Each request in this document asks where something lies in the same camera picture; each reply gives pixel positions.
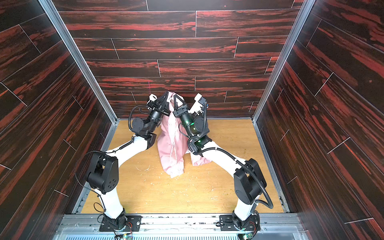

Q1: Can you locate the pink zip-up jacket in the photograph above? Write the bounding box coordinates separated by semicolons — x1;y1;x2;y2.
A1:
157;92;210;178

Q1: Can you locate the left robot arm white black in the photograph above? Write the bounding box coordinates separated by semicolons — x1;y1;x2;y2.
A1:
86;92;171;231

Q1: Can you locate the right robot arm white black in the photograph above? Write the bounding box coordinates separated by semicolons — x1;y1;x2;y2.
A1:
173;94;274;231

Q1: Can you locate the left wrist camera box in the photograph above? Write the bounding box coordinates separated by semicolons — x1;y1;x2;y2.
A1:
148;94;158;102

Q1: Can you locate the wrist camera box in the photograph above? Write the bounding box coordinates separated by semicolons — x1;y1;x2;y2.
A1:
148;94;158;102
191;94;207;114

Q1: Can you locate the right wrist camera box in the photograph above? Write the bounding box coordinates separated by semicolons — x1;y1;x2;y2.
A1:
191;94;207;114

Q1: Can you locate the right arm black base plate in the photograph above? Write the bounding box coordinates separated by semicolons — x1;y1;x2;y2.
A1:
216;214;261;232

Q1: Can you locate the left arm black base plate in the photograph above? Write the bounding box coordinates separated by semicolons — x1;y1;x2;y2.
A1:
99;215;142;232

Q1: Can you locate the aluminium front rail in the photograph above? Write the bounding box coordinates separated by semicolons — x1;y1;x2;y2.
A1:
53;213;311;240

